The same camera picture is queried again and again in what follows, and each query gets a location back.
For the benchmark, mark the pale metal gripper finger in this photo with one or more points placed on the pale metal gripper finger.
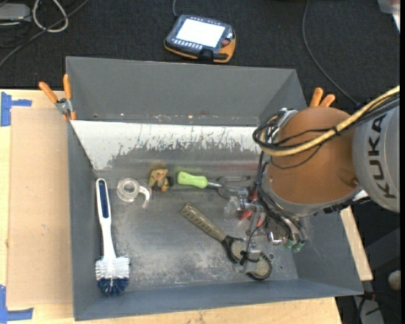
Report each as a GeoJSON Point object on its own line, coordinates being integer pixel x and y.
{"type": "Point", "coordinates": [253, 256]}
{"type": "Point", "coordinates": [238, 205]}

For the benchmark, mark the grey metal bin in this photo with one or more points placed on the grey metal bin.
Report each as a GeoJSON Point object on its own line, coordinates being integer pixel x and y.
{"type": "Point", "coordinates": [175, 235]}

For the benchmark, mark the tan and brown toy figure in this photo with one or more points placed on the tan and brown toy figure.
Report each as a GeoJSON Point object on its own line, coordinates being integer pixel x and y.
{"type": "Point", "coordinates": [158, 179]}

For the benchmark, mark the clear glass mug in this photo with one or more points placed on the clear glass mug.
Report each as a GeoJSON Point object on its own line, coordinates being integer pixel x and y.
{"type": "Point", "coordinates": [128, 190]}

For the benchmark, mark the white and blue dish brush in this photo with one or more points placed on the white and blue dish brush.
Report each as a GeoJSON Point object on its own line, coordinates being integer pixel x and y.
{"type": "Point", "coordinates": [105, 224]}

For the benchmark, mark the brown cardboard board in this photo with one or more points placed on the brown cardboard board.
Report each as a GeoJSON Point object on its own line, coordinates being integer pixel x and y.
{"type": "Point", "coordinates": [37, 197]}

